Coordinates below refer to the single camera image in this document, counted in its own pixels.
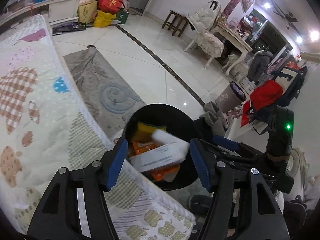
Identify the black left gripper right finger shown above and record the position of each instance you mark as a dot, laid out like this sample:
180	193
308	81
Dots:
243	205

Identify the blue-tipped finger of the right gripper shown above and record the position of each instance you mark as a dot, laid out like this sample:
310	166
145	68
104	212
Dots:
225	143

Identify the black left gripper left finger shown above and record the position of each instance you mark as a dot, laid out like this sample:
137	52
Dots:
73	205

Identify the black trash bin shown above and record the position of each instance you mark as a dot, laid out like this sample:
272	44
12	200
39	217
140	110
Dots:
178	124

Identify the white blue yellow box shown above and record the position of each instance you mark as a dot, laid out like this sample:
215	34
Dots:
153	159

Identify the white sponge block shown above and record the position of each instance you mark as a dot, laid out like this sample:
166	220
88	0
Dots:
179	146

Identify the orange snack wrapper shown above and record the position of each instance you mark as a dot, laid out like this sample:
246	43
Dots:
167	173

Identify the green yellow scouring sponge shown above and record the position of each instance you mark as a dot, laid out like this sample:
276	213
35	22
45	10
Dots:
144	132

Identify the white gloved right hand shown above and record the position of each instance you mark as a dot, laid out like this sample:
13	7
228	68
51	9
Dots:
280	200

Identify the grey pink waste basket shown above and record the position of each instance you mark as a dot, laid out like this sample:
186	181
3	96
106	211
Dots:
231	97

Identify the red jacket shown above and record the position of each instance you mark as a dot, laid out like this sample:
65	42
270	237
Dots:
263	96

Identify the patterned quilted blanket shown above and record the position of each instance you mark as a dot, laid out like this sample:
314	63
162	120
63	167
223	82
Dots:
45	126

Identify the white upholstered chair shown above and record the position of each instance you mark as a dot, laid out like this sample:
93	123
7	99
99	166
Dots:
203	22

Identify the cream side table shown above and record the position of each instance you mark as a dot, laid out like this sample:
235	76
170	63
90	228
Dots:
236	41

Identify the grey floor rug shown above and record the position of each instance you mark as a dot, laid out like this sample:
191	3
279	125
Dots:
108	97

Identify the dark wooden stool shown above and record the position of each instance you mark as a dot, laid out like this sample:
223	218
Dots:
177	22

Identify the yellow bag on floor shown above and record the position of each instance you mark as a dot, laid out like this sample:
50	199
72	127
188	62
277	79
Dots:
103	19

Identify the red gift bag on floor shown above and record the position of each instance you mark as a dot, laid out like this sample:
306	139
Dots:
110	6

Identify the yellow cardboard box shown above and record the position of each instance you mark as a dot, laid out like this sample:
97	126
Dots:
86	12

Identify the white tv cabinet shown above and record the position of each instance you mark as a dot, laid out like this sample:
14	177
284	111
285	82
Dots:
58	11

